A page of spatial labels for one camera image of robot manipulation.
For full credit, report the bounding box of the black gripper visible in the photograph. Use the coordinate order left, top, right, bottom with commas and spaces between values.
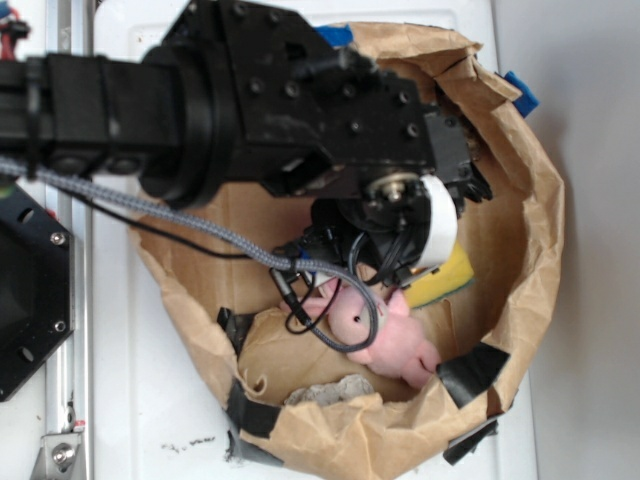
259, 47, 493, 286

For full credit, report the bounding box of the yellow green sponge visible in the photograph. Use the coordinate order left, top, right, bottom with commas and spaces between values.
404, 242, 474, 309

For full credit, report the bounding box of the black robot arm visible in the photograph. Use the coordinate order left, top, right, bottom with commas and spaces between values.
1, 1, 492, 285

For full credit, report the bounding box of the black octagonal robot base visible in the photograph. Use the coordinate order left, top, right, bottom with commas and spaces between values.
1, 186, 72, 402

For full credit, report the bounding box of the blue tape strip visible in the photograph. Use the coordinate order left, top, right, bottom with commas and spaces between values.
504, 71, 540, 118

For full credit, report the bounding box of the pink plush bunny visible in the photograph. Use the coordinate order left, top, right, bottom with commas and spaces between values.
303, 278, 441, 389

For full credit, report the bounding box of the brown rock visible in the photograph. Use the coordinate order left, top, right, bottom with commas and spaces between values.
284, 374, 375, 406

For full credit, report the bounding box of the brown paper bag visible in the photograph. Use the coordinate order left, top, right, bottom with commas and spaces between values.
131, 22, 565, 479

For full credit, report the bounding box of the grey braided cable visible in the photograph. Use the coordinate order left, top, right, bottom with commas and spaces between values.
0, 154, 382, 353

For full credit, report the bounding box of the thin black cable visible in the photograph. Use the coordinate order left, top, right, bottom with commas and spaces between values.
74, 192, 251, 261

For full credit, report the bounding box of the aluminium extrusion rail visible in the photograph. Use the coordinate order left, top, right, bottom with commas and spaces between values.
43, 0, 95, 480

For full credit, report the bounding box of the silver corner bracket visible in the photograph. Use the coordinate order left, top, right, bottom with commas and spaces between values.
30, 433, 85, 480

